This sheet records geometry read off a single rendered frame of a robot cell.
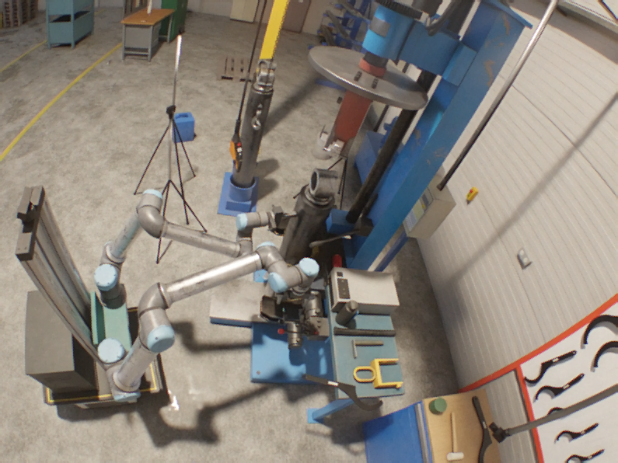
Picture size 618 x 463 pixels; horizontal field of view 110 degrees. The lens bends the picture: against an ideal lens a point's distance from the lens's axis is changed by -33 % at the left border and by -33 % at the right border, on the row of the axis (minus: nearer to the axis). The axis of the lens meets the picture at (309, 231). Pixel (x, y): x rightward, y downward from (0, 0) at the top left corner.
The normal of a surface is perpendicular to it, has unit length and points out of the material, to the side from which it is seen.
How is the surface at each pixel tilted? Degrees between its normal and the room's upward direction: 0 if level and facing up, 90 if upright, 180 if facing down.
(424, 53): 90
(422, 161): 90
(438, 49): 90
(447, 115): 90
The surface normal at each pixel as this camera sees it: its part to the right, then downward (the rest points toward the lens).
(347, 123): -0.28, 0.66
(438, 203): 0.06, 0.75
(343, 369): 0.29, -0.64
